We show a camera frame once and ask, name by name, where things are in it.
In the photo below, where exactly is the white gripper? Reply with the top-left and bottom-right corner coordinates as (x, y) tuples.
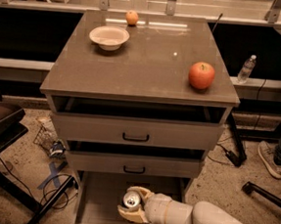
(117, 186), (193, 224)

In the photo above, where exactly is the pepsi can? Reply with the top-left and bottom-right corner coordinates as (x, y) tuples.
(122, 191), (142, 210)

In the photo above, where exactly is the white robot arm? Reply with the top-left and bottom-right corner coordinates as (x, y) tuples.
(117, 186), (243, 224)

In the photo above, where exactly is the open bottom drawer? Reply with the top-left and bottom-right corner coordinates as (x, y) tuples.
(71, 172), (184, 224)

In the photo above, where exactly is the grey drawer cabinet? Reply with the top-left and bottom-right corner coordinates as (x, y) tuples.
(27, 5), (248, 224)

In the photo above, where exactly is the blue tape cross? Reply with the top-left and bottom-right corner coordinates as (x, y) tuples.
(37, 161), (68, 190)

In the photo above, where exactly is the black power adapter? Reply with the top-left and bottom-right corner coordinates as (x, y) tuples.
(220, 145), (245, 167)

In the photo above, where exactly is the black chair leg right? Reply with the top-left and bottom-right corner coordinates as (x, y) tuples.
(242, 181), (281, 207)

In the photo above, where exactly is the black table leg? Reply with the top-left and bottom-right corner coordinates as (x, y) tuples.
(227, 113), (247, 167)

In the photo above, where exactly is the white sneaker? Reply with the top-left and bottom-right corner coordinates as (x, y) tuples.
(258, 141), (281, 179)

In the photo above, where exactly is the red apple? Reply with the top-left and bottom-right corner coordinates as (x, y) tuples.
(189, 62), (215, 90)

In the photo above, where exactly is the clear water bottle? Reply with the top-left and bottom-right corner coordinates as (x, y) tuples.
(237, 55), (257, 84)

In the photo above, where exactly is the orange fruit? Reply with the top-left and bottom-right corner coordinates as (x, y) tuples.
(125, 10), (139, 26)

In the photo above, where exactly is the middle drawer with handle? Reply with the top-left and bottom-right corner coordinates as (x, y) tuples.
(65, 151), (203, 178)

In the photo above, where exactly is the drawer with handle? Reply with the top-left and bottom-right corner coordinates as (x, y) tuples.
(65, 151), (203, 178)
(52, 112), (223, 150)

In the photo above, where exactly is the black cable coil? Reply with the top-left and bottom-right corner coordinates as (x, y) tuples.
(39, 171), (81, 212)

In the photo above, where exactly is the top drawer with handle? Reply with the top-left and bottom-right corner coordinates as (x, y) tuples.
(52, 112), (223, 150)

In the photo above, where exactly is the wire basket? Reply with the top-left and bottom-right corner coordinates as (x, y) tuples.
(33, 126), (58, 151)

